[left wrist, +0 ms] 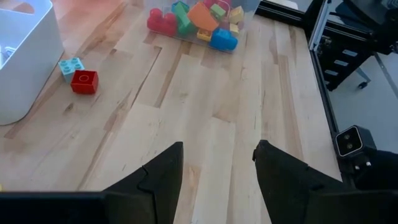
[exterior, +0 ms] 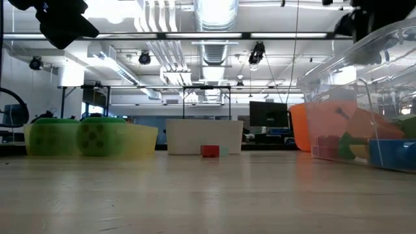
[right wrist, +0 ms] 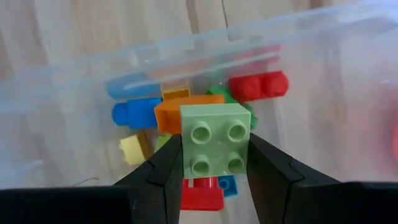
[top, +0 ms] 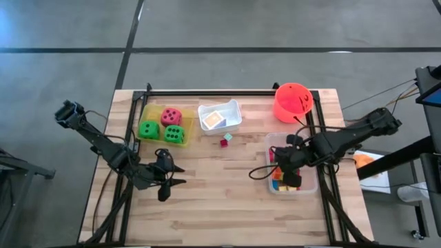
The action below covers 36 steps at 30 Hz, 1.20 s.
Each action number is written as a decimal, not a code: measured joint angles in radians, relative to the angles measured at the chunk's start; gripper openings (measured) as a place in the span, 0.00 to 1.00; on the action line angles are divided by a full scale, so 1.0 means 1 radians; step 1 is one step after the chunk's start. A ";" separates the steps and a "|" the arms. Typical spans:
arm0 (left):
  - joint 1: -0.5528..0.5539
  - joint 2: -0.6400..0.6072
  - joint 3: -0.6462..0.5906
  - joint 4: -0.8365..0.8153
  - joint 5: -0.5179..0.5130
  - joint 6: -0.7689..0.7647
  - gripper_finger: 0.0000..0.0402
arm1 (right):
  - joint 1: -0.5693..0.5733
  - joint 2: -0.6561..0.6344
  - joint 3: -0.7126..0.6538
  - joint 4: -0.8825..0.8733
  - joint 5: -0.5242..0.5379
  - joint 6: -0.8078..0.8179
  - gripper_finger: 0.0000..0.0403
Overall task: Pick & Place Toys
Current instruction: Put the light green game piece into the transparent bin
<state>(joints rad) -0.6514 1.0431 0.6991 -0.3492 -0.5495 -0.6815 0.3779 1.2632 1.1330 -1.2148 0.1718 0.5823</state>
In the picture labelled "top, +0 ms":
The white paper sheet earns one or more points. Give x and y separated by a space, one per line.
377 179

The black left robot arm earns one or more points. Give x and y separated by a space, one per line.
103 144

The orange playing card deck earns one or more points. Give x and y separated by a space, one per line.
213 120

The black equipment stand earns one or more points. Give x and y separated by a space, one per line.
31 168

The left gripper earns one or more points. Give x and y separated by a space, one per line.
151 175

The clear plastic container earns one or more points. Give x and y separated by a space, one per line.
310 182

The small red toy block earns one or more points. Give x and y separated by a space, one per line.
224 143

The black rig frame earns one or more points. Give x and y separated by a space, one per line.
224 92

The yellow translucent plastic bin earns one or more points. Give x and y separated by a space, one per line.
155 110

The green foam die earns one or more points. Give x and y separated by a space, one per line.
149 130
174 134

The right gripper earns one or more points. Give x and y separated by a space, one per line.
299 158

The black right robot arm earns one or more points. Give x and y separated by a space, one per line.
355 132

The red foam die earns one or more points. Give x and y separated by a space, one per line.
171 117

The computer monitor blue screen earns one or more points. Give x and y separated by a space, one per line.
432 98

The orange plastic bucket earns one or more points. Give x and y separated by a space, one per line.
289 103

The white plastic bin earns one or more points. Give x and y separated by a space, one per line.
234 117

